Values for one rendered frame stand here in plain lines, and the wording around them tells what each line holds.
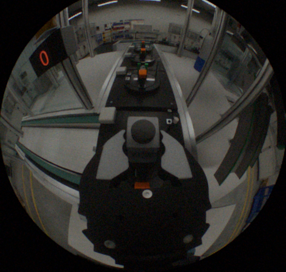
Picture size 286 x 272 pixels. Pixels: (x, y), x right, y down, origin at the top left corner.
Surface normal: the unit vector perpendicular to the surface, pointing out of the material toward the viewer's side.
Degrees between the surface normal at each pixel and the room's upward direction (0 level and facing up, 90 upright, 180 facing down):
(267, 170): 90
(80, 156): 0
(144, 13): 90
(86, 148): 0
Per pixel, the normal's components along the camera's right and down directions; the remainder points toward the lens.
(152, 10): -0.02, 0.90
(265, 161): -1.00, -0.04
